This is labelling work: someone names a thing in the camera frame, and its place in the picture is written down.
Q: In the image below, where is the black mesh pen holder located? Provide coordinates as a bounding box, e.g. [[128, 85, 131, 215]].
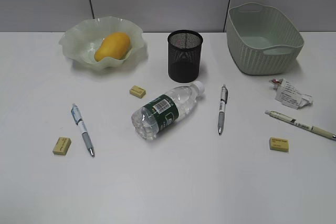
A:
[[167, 30, 203, 83]]

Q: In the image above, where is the right yellow eraser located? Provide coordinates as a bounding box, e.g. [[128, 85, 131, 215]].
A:
[[269, 137, 289, 153]]

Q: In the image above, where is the grey grip pen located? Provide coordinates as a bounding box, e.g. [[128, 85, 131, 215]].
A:
[[217, 84, 228, 135]]

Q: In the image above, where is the pale green wavy plate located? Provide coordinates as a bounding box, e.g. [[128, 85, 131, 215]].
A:
[[59, 16, 145, 71]]

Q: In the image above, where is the blue clip white pen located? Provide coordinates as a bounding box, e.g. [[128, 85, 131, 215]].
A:
[[71, 103, 95, 157]]

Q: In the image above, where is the green woven plastic basket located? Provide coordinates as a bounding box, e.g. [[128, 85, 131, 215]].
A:
[[226, 2, 304, 76]]

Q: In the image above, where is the middle yellow eraser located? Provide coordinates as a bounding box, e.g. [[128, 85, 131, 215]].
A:
[[129, 86, 146, 99]]

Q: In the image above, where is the clear water bottle green label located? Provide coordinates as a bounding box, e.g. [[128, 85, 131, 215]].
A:
[[131, 81, 205, 141]]

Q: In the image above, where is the yellow eraser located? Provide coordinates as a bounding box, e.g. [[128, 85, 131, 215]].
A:
[[269, 137, 289, 153], [129, 86, 146, 99], [52, 137, 71, 156]]

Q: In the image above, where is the yellow mango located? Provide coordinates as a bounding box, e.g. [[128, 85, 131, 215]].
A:
[[94, 32, 131, 61]]

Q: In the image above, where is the waste paper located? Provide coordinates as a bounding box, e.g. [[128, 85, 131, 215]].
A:
[[269, 78, 313, 110]]

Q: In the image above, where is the beige grip pen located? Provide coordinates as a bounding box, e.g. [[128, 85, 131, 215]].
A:
[[265, 110, 335, 141]]

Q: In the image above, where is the left yellow eraser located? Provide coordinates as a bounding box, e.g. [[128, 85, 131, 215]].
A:
[[52, 137, 71, 156]]

